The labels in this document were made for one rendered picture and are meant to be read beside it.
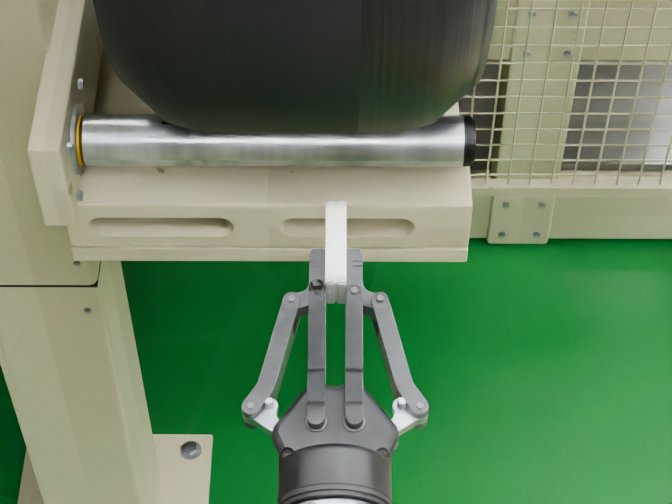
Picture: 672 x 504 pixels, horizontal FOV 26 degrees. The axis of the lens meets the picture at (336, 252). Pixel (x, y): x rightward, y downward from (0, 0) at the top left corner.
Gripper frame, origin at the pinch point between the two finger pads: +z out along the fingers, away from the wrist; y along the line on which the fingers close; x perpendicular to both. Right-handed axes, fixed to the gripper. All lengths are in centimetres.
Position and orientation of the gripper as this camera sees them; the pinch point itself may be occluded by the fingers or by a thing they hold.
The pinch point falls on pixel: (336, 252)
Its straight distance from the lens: 105.5
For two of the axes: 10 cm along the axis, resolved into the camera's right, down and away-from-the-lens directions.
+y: -10.0, 0.0, 0.0
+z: 0.0, -8.6, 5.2
